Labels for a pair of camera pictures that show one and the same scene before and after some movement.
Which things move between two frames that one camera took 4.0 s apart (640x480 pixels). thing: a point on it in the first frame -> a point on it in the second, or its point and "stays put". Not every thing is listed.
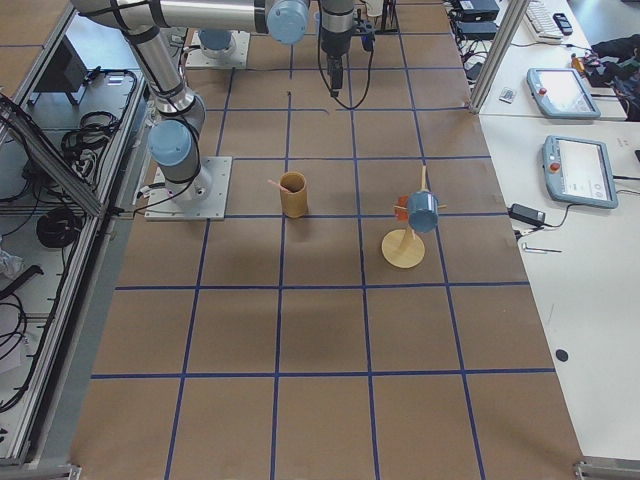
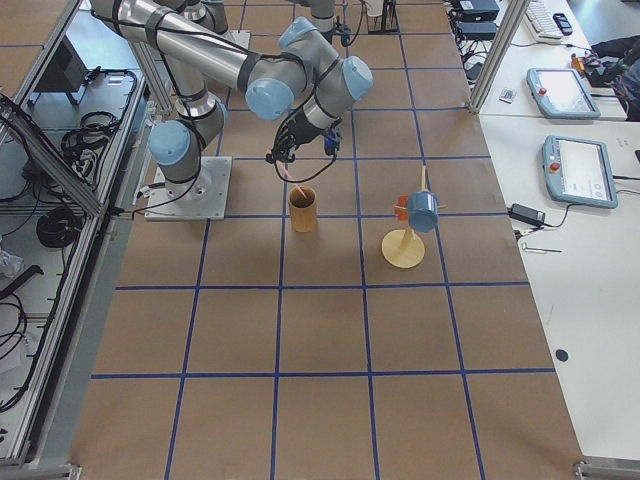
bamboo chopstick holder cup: (295, 201) -> (302, 200)
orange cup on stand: (402, 213) stays put
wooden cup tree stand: (399, 247) stays put
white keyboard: (542, 25) stays put
